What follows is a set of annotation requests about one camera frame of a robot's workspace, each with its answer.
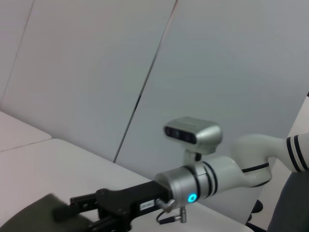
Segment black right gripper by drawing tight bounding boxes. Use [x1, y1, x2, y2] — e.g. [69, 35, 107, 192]
[52, 180, 171, 232]

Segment dark green printed t-shirt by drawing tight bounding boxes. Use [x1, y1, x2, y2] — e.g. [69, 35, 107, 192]
[0, 194, 98, 232]

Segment black office chair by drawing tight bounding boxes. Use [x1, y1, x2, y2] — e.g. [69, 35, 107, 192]
[245, 171, 309, 232]

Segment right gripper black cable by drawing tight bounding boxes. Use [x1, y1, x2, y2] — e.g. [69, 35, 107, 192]
[155, 198, 188, 225]

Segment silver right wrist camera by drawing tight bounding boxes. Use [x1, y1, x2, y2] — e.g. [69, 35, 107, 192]
[163, 116, 223, 168]

